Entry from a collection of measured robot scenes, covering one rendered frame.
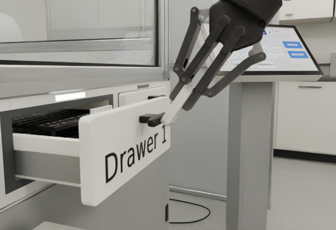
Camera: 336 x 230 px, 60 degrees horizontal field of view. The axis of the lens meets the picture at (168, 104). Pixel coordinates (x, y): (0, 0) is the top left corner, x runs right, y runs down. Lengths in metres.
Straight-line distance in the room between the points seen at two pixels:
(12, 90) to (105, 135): 0.14
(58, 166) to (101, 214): 0.29
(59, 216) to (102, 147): 0.22
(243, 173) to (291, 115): 2.05
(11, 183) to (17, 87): 0.13
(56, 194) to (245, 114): 0.98
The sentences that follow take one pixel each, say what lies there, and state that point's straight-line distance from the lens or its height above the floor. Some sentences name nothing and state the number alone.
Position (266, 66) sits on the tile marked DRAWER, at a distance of 1.29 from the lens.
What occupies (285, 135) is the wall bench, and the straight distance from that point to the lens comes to 3.43.
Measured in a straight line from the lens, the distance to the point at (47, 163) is 0.42.
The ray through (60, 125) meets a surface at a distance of 0.47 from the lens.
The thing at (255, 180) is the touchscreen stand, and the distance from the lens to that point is 1.46.
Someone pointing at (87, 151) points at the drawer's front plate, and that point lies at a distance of 0.36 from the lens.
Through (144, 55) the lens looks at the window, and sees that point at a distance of 0.86.
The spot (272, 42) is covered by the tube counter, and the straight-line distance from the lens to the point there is 1.43.
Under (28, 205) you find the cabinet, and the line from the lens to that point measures 0.50.
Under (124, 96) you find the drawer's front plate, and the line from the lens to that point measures 0.68.
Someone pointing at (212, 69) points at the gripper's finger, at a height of 0.98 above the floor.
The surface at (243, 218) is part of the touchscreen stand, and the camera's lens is 1.51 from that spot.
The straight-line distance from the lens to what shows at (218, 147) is 2.23.
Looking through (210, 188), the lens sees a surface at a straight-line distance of 2.35.
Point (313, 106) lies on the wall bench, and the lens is 3.38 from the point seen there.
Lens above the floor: 0.98
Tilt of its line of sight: 7 degrees down
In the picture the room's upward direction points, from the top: straight up
